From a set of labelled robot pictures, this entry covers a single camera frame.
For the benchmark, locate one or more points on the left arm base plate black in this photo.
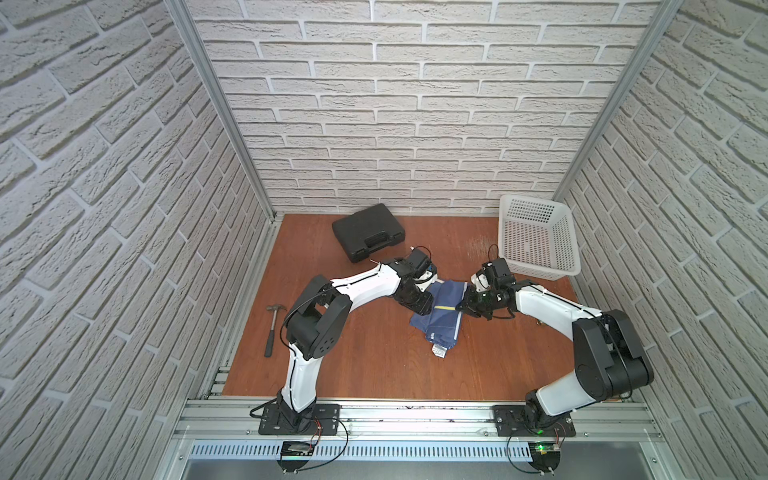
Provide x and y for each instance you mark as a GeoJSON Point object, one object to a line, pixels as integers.
{"type": "Point", "coordinates": [275, 422]}

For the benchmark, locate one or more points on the blue checked pillowcase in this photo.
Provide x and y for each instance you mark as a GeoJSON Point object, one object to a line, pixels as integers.
{"type": "Point", "coordinates": [441, 326]}

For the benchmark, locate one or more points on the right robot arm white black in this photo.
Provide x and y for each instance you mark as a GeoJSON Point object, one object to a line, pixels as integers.
{"type": "Point", "coordinates": [609, 358]}

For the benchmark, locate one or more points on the hammer with black handle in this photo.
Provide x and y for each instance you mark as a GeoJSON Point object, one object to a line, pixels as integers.
{"type": "Point", "coordinates": [275, 309]}

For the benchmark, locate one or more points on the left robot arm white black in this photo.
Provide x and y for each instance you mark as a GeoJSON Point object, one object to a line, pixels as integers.
{"type": "Point", "coordinates": [315, 323]}

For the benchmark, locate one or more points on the right controller board with cables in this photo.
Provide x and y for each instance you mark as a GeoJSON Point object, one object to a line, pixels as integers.
{"type": "Point", "coordinates": [545, 457]}

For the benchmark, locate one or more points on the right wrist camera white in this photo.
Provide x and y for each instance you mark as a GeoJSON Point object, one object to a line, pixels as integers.
{"type": "Point", "coordinates": [480, 282]}

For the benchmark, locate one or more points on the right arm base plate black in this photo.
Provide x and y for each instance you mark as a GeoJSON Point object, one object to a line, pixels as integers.
{"type": "Point", "coordinates": [514, 420]}

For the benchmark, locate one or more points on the black plastic tool case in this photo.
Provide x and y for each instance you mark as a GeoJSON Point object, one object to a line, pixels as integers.
{"type": "Point", "coordinates": [368, 231]}

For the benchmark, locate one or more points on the aluminium frame rail front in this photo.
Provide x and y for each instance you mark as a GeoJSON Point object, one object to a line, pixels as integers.
{"type": "Point", "coordinates": [226, 417]}

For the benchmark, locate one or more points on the controller board with cables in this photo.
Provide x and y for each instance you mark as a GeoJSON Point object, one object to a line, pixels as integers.
{"type": "Point", "coordinates": [545, 457]}
{"type": "Point", "coordinates": [296, 456]}

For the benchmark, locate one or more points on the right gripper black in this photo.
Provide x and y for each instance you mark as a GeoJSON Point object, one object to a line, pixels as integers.
{"type": "Point", "coordinates": [467, 305]}

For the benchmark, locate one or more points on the white perforated plastic basket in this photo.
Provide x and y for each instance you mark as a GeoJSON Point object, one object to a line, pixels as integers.
{"type": "Point", "coordinates": [537, 238]}

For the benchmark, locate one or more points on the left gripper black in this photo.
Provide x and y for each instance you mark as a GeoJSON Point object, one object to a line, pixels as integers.
{"type": "Point", "coordinates": [417, 297]}

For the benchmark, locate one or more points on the left controller board with cables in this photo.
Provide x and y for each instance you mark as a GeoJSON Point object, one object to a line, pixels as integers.
{"type": "Point", "coordinates": [296, 456]}

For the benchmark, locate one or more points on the white pillowcase label tag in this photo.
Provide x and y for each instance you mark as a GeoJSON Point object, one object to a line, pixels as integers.
{"type": "Point", "coordinates": [439, 351]}

